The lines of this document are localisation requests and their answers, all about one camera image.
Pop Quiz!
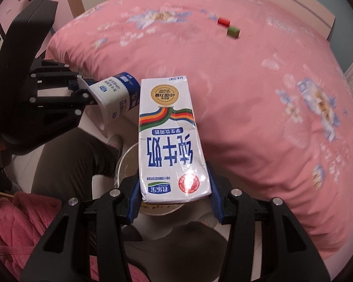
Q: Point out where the pink floral bed quilt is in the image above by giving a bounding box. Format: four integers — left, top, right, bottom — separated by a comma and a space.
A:
46, 0, 353, 258

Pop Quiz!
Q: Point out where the white trash bin with bag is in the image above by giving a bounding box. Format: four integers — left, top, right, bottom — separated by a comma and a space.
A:
114, 142, 189, 217

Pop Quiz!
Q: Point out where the pink quilted garment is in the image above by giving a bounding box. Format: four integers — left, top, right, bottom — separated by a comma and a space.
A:
0, 192, 151, 282

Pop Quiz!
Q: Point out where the white blue yogurt cup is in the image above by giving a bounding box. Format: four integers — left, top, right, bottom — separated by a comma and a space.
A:
78, 72, 141, 137

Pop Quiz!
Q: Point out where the white milk carton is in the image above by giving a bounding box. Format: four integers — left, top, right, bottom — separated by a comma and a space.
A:
138, 76, 212, 204

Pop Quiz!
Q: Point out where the green sponge block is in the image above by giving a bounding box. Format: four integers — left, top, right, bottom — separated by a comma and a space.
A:
226, 26, 240, 39

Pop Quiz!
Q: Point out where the person's leg in grey trousers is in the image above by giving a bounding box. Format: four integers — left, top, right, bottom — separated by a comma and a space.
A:
31, 128, 124, 202

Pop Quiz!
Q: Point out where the red block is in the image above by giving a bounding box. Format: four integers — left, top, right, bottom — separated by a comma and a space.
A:
217, 17, 231, 27

